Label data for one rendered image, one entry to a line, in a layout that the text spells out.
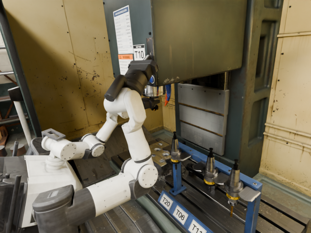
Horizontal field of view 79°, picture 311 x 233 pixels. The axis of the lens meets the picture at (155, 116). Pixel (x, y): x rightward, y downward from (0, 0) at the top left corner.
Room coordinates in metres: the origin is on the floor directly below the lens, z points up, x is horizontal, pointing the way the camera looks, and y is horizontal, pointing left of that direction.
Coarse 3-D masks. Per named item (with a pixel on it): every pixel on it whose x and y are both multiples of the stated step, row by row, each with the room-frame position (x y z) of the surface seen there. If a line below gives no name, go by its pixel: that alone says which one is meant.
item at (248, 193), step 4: (244, 188) 0.55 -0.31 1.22; (248, 188) 0.55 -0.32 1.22; (252, 188) 0.55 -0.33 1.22; (240, 192) 0.53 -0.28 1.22; (244, 192) 0.53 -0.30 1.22; (248, 192) 0.53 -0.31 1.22; (252, 192) 0.53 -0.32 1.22; (256, 192) 0.53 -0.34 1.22; (260, 192) 0.53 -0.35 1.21; (240, 196) 0.51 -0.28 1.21; (244, 196) 0.51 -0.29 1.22; (248, 196) 0.51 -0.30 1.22; (252, 196) 0.51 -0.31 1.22; (256, 196) 0.51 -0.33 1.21; (244, 200) 0.50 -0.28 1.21; (248, 200) 0.50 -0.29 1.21; (252, 200) 0.49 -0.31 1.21
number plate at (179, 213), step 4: (176, 208) 0.74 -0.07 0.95; (180, 208) 0.73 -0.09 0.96; (176, 212) 0.72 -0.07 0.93; (180, 212) 0.71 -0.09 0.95; (184, 212) 0.70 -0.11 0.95; (176, 216) 0.71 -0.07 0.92; (180, 216) 0.70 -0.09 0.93; (184, 216) 0.69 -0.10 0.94; (180, 220) 0.69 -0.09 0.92; (184, 220) 0.68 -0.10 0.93
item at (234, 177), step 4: (232, 168) 0.57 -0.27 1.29; (232, 172) 0.56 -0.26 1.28; (236, 172) 0.56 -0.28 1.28; (232, 176) 0.56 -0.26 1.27; (236, 176) 0.55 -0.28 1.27; (228, 180) 0.58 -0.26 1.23; (232, 180) 0.56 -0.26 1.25; (236, 180) 0.55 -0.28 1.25; (232, 184) 0.55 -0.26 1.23; (236, 184) 0.55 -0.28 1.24; (240, 184) 0.56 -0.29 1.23
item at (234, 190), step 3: (225, 183) 0.57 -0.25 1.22; (225, 186) 0.58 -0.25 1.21; (228, 186) 0.56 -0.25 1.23; (231, 186) 0.56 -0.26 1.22; (240, 186) 0.55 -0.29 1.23; (225, 189) 0.57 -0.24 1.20; (228, 189) 0.56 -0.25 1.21; (231, 189) 0.55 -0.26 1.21; (234, 189) 0.54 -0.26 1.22; (237, 189) 0.54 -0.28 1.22; (240, 189) 0.54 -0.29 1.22; (234, 192) 0.54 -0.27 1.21; (237, 192) 0.54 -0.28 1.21
